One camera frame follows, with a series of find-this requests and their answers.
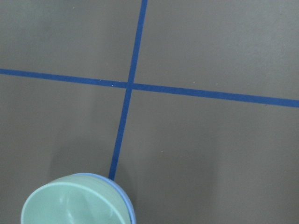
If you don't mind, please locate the blue bowl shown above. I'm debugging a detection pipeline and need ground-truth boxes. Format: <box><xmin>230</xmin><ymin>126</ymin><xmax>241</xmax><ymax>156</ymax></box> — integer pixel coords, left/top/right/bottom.
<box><xmin>70</xmin><ymin>173</ymin><xmax>137</xmax><ymax>224</ymax></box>

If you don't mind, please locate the green bowl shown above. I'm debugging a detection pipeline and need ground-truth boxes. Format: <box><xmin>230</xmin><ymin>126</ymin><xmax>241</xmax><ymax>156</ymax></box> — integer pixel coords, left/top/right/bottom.
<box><xmin>21</xmin><ymin>175</ymin><xmax>131</xmax><ymax>224</ymax></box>

